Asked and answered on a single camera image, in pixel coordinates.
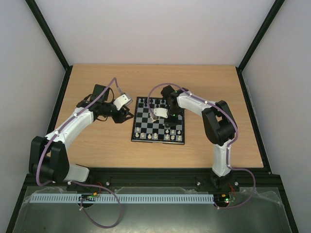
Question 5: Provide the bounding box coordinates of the black and grey chessboard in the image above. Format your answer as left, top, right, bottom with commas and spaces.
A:
131, 97, 185, 145

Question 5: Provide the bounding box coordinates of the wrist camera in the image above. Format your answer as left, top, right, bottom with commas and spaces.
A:
113, 93, 133, 111
154, 108, 168, 118

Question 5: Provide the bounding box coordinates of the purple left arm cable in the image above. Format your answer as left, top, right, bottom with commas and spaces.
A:
35, 77, 122, 228

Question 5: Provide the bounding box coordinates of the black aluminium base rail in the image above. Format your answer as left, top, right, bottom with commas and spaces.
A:
25, 166, 282, 194

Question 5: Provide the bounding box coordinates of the light blue cable duct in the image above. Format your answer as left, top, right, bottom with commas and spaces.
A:
30, 194, 214, 204

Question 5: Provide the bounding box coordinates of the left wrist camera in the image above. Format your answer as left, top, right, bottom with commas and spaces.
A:
113, 93, 133, 111

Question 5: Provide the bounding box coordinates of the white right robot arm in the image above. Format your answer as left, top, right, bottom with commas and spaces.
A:
161, 85, 238, 190

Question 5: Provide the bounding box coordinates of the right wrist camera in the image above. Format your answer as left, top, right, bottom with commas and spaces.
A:
154, 108, 168, 118

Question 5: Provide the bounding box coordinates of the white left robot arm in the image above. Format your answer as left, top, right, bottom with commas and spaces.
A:
29, 84, 133, 186

